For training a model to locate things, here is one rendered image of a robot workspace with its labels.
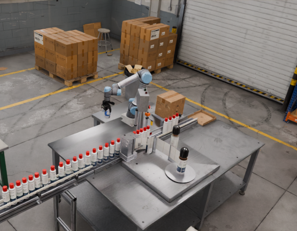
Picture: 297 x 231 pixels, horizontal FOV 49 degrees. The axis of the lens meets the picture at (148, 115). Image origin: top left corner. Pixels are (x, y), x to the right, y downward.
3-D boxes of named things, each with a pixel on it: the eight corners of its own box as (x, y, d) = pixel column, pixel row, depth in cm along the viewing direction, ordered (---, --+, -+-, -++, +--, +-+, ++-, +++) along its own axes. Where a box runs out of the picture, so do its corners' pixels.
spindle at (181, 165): (180, 176, 316) (185, 152, 302) (173, 171, 321) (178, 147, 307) (186, 172, 322) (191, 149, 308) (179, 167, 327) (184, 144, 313)
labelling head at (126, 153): (126, 162, 327) (129, 141, 314) (118, 156, 334) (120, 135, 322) (136, 157, 336) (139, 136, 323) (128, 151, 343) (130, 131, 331)
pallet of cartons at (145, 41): (143, 79, 738) (149, 30, 683) (117, 68, 782) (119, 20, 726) (173, 68, 824) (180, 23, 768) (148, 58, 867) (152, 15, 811)
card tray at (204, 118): (202, 126, 418) (203, 123, 416) (187, 117, 433) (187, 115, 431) (216, 119, 438) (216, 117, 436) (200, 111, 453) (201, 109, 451)
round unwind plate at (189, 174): (182, 187, 303) (182, 186, 302) (158, 171, 321) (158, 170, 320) (201, 174, 323) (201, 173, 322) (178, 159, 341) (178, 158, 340)
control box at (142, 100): (138, 112, 338) (140, 95, 329) (136, 104, 353) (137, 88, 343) (147, 112, 340) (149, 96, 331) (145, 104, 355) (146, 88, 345)
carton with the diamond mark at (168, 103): (167, 121, 415) (170, 102, 402) (154, 113, 429) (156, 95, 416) (182, 114, 435) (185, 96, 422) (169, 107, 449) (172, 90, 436)
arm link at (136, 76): (145, 64, 381) (109, 84, 384) (147, 67, 371) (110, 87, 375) (150, 72, 386) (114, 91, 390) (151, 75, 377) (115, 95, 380)
